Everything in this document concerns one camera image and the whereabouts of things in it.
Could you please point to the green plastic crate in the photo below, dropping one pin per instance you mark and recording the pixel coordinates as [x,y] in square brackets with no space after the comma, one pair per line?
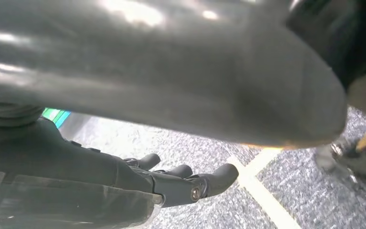
[55,115]

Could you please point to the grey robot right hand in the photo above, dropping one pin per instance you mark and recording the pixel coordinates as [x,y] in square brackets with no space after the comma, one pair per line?
[60,183]

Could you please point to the black robot leg part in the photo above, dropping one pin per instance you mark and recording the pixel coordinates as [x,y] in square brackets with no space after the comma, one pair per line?
[344,31]

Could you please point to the yellow floor tape square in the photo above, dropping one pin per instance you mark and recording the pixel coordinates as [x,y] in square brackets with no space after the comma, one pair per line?
[262,192]

